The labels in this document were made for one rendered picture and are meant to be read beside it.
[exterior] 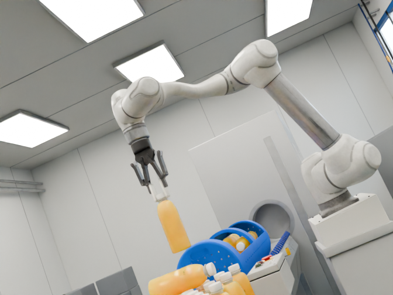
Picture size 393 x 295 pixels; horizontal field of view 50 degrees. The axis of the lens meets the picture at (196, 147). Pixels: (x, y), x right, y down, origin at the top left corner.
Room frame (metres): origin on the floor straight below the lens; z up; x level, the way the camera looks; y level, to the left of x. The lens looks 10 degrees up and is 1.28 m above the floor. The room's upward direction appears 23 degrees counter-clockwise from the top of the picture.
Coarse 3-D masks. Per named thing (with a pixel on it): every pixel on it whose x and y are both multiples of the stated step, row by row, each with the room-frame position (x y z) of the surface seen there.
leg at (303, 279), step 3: (303, 273) 3.60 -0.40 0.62; (300, 276) 3.61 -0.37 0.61; (303, 276) 3.60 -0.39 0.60; (300, 279) 3.61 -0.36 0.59; (303, 279) 3.60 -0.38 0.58; (303, 282) 3.61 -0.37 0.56; (306, 282) 3.60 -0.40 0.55; (303, 285) 3.61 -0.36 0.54; (306, 285) 3.60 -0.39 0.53; (306, 288) 3.60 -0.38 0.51; (309, 288) 3.60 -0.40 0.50; (306, 291) 3.61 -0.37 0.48; (309, 291) 3.60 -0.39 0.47; (306, 294) 3.61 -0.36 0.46; (309, 294) 3.60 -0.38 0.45; (312, 294) 3.60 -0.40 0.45
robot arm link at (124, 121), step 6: (120, 90) 1.51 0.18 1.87; (114, 96) 1.51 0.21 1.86; (120, 96) 1.49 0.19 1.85; (114, 102) 1.50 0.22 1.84; (120, 102) 1.46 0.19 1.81; (114, 108) 1.51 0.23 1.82; (120, 108) 1.46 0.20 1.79; (114, 114) 1.53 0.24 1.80; (120, 114) 1.48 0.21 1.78; (126, 114) 1.46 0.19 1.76; (120, 120) 1.50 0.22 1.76; (126, 120) 1.48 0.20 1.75; (132, 120) 1.48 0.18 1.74; (138, 120) 1.50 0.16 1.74; (120, 126) 1.53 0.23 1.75; (126, 126) 1.51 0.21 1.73
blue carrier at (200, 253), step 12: (228, 228) 2.15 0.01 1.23; (240, 228) 2.57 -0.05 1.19; (252, 228) 2.55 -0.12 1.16; (204, 240) 1.77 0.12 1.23; (216, 240) 1.76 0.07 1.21; (252, 240) 2.10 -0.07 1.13; (264, 240) 2.36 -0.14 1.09; (192, 252) 1.74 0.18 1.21; (204, 252) 1.73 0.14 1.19; (216, 252) 1.72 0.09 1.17; (228, 252) 1.70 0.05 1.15; (252, 252) 1.96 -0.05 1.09; (264, 252) 2.28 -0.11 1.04; (180, 264) 1.75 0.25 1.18; (204, 264) 1.73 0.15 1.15; (216, 264) 1.72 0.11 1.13; (228, 264) 1.71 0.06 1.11; (240, 264) 1.70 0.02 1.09; (252, 264) 1.90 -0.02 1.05
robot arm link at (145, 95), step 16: (144, 80) 1.34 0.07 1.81; (208, 80) 1.73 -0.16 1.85; (224, 80) 1.75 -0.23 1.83; (128, 96) 1.38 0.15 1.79; (144, 96) 1.34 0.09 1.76; (160, 96) 1.41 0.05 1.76; (192, 96) 1.64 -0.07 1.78; (208, 96) 1.74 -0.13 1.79; (128, 112) 1.44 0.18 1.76; (144, 112) 1.43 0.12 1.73
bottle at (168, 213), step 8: (160, 200) 1.53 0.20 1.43; (168, 200) 1.54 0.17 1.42; (160, 208) 1.52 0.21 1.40; (168, 208) 1.51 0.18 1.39; (176, 208) 1.54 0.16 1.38; (160, 216) 1.52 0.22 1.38; (168, 216) 1.51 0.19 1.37; (176, 216) 1.52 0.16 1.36; (168, 224) 1.51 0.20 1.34; (176, 224) 1.51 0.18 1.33; (168, 232) 1.52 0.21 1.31; (176, 232) 1.51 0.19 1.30; (184, 232) 1.53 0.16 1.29; (168, 240) 1.53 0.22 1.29; (176, 240) 1.51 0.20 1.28; (184, 240) 1.52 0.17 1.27; (176, 248) 1.51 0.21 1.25; (184, 248) 1.51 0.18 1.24
